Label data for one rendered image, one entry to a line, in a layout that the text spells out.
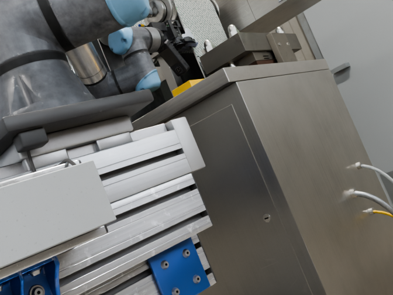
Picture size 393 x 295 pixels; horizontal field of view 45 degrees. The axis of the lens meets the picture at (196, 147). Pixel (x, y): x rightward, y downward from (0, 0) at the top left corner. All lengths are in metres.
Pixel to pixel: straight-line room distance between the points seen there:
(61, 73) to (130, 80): 0.63
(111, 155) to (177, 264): 0.20
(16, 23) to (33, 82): 0.09
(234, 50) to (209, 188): 0.43
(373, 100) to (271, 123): 2.27
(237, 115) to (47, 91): 0.62
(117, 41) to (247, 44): 0.39
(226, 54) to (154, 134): 0.75
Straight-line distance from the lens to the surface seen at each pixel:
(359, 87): 3.48
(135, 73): 1.31
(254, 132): 1.16
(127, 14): 0.71
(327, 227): 1.29
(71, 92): 0.67
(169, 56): 1.45
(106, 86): 1.31
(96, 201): 0.50
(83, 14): 0.70
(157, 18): 1.63
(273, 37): 1.56
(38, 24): 0.71
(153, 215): 0.68
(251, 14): 1.83
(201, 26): 1.68
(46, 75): 0.68
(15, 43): 0.71
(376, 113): 3.46
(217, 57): 1.47
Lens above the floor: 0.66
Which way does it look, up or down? 4 degrees up
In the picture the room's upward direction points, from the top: 23 degrees counter-clockwise
